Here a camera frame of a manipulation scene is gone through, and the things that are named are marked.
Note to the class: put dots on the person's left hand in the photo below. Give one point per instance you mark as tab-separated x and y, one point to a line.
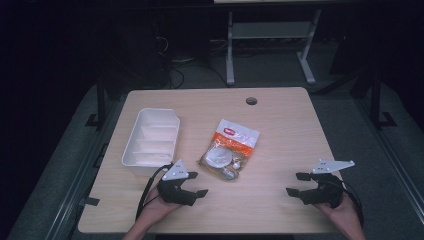
155	210

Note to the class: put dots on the black metal stand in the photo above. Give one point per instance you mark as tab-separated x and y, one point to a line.
376	100
101	103

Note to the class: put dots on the white metal desk frame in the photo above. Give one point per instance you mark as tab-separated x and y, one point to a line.
270	30

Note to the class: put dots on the black table edge bracket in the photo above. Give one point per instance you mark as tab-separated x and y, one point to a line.
90	201

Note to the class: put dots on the person's right hand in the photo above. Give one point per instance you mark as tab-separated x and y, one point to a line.
345	215

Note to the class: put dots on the white plastic bin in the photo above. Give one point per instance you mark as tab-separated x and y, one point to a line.
151	140

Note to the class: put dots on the clear bag with orange label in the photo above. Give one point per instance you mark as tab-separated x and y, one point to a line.
230	150

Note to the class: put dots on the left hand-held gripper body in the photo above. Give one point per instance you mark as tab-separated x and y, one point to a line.
175	191

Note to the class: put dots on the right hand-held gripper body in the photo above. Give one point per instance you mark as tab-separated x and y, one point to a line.
326	193

